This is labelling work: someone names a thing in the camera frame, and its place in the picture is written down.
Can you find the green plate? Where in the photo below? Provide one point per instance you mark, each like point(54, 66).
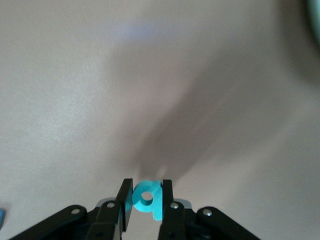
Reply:
point(316, 20)

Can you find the blue foam letter g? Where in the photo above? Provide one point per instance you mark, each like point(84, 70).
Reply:
point(1, 220)

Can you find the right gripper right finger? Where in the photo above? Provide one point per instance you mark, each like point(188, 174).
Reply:
point(175, 222)

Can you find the teal foam letter b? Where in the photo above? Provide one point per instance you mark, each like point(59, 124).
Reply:
point(157, 207)

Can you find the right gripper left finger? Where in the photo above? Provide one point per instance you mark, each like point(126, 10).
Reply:
point(107, 220)

